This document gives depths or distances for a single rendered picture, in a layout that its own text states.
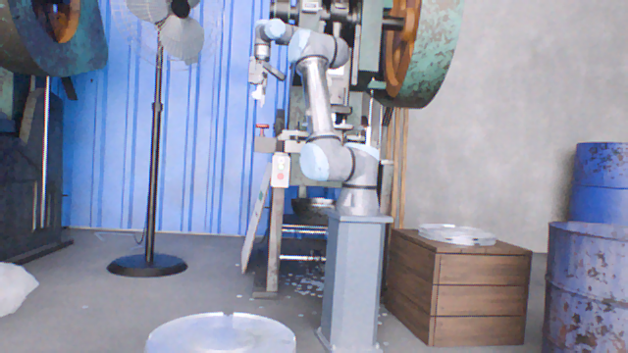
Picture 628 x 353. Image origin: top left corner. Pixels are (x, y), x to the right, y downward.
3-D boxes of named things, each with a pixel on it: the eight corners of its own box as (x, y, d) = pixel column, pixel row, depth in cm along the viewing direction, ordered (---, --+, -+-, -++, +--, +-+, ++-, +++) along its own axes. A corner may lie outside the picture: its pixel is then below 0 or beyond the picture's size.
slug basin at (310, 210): (361, 227, 211) (363, 207, 211) (290, 224, 207) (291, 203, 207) (348, 218, 245) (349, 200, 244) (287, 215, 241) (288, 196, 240)
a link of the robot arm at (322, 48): (358, 176, 139) (336, 27, 155) (317, 173, 132) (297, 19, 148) (339, 186, 149) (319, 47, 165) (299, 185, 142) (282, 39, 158)
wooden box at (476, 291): (524, 345, 163) (533, 250, 161) (428, 347, 154) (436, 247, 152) (463, 307, 202) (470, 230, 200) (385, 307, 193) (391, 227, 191)
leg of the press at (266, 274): (278, 300, 193) (292, 92, 189) (251, 299, 192) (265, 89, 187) (275, 253, 285) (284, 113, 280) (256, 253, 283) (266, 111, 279)
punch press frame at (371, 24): (372, 264, 204) (397, -35, 197) (279, 260, 199) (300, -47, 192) (342, 234, 283) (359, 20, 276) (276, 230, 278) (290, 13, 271)
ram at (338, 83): (349, 105, 211) (354, 42, 210) (318, 102, 209) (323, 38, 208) (343, 109, 228) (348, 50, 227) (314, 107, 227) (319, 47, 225)
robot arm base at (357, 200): (387, 217, 145) (390, 186, 144) (343, 215, 141) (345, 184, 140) (369, 211, 159) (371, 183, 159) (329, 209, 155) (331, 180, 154)
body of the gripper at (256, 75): (248, 85, 199) (250, 58, 198) (268, 87, 200) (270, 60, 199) (247, 82, 192) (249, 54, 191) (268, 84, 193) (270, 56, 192)
